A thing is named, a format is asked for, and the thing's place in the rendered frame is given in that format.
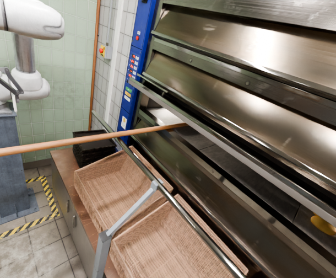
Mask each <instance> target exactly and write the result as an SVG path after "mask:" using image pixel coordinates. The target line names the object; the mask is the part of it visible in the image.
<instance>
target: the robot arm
mask: <svg viewBox="0 0 336 278"><path fill-rule="evenodd" d="M0 30H3V31H8V32H11V35H12V43H13V51H14V59H15V68H13V69H12V72H11V74H10V71H9V68H8V67H7V66H4V67H0V115H2V114H7V115H11V114H12V111H11V110H10V107H9V102H8V101H7V100H11V99H12V101H13V107H14V111H15V112H17V106H16V103H19V100H39V99H43V98H46V97H48V96H49V95H50V85H49V83H48V81H47V80H45V79H44V78H42V77H41V74H40V73H39V72H38V71H37V70H36V66H35V50H34V39H40V40H59V39H61V38H62V37H63V36H64V19H63V18H62V16H61V15H60V14H59V13H58V12H57V11H56V10H54V9H53V8H51V7H49V6H47V5H45V4H44V3H42V2H40V1H38V0H0ZM2 73H3V74H2Z"/></svg>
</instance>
